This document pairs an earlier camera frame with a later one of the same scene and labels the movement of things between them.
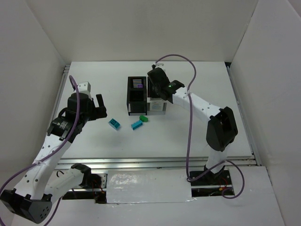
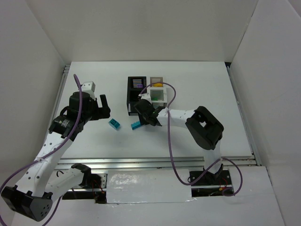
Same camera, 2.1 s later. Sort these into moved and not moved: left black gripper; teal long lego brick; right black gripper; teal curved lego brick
Moved: right black gripper
Not moved: left black gripper; teal curved lego brick; teal long lego brick
